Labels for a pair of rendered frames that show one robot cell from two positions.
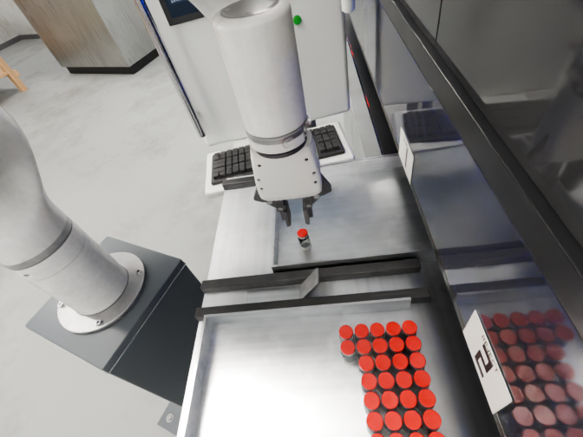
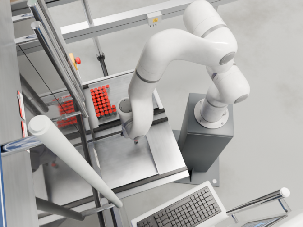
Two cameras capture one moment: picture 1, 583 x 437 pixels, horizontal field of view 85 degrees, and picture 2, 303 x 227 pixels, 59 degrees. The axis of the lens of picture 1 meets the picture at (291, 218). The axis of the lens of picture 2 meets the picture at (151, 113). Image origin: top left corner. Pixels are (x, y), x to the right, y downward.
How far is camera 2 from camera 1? 1.17 m
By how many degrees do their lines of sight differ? 65
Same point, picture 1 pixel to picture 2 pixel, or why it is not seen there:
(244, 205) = (171, 158)
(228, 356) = not seen: hidden behind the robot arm
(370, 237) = (112, 150)
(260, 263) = (151, 132)
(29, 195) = (213, 94)
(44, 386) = (291, 130)
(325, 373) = not seen: hidden behind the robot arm
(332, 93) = not seen: outside the picture
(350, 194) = (123, 171)
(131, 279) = (201, 118)
